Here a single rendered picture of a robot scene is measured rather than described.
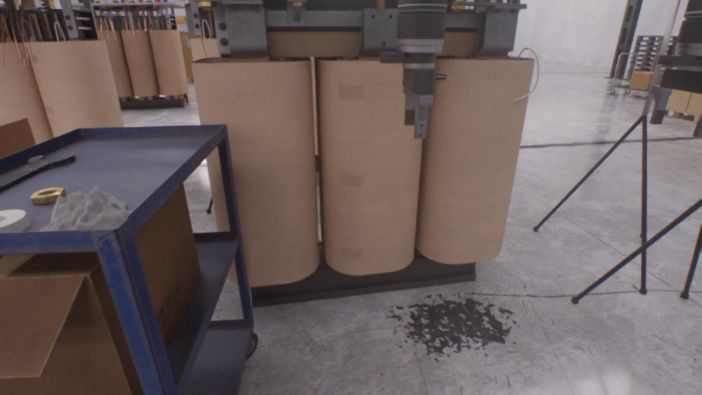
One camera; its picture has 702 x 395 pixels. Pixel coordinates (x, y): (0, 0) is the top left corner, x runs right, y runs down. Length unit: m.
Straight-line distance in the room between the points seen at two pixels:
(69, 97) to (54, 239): 2.69
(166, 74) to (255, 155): 5.72
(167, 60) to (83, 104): 3.74
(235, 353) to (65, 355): 0.72
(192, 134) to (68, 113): 2.21
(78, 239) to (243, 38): 0.83
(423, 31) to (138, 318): 0.74
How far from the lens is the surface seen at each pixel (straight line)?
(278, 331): 1.63
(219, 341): 1.47
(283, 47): 1.34
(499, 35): 1.45
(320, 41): 1.34
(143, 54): 7.03
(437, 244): 1.62
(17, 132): 1.49
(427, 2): 0.82
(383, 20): 1.28
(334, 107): 1.28
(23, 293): 0.71
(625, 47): 14.01
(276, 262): 1.47
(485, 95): 1.41
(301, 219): 1.39
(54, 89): 3.31
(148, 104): 7.25
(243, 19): 1.25
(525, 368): 1.62
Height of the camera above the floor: 1.15
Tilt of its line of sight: 22 degrees down
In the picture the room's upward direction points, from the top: straight up
